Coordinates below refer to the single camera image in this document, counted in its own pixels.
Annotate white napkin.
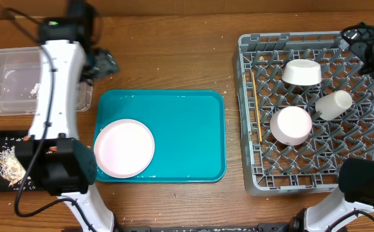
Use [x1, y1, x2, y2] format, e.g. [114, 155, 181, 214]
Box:
[30, 83, 40, 97]

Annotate white cup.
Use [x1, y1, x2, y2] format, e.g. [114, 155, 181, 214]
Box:
[315, 90, 353, 121]

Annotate small white saucer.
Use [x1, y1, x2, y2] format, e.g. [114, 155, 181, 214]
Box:
[281, 59, 322, 86]

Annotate large white plate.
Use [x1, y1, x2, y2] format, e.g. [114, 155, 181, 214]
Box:
[93, 119, 155, 179]

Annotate orange carrot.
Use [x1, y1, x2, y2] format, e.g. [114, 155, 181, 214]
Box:
[23, 135, 57, 153]

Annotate white bowl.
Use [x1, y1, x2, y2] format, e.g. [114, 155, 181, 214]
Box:
[270, 106, 312, 146]

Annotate peanut and rice scraps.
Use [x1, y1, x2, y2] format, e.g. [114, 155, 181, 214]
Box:
[0, 137, 26, 191]

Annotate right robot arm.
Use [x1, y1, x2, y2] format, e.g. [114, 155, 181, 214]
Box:
[282, 23, 374, 231]

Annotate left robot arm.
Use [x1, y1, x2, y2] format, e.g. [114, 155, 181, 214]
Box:
[15, 1, 120, 231]

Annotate grey dishwasher rack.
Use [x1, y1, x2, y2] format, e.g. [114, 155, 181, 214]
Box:
[232, 31, 374, 196]

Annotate clear plastic bin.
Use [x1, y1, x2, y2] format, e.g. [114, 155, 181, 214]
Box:
[0, 46, 94, 117]

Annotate teal plastic serving tray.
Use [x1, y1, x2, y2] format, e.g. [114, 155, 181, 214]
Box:
[94, 90, 226, 183]

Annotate black plastic tray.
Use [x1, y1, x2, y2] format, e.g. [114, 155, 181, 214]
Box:
[0, 130, 28, 192]

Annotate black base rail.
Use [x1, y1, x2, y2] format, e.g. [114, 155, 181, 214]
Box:
[118, 223, 288, 232]

